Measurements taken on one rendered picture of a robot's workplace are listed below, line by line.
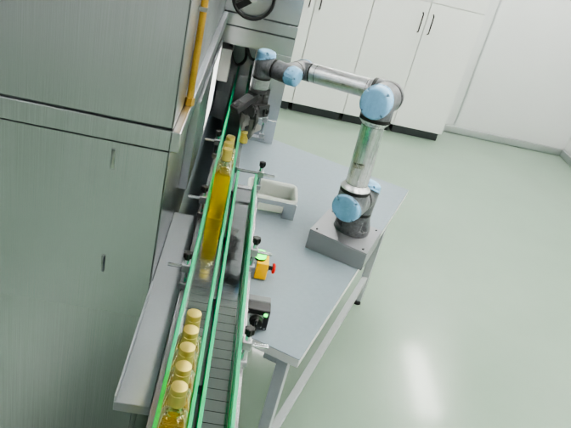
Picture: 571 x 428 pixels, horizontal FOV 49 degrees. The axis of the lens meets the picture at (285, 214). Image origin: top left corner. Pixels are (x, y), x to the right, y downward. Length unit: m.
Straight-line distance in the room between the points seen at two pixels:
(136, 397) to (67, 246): 0.56
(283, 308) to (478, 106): 5.16
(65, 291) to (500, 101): 5.74
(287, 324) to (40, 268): 0.81
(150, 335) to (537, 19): 5.81
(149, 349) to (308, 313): 0.68
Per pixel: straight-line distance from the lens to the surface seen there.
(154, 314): 1.87
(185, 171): 2.29
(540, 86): 7.22
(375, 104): 2.26
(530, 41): 7.03
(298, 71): 2.43
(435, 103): 6.46
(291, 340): 2.09
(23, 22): 1.74
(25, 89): 1.79
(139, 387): 1.66
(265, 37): 3.29
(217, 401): 1.66
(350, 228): 2.57
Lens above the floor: 2.06
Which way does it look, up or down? 28 degrees down
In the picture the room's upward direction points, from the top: 14 degrees clockwise
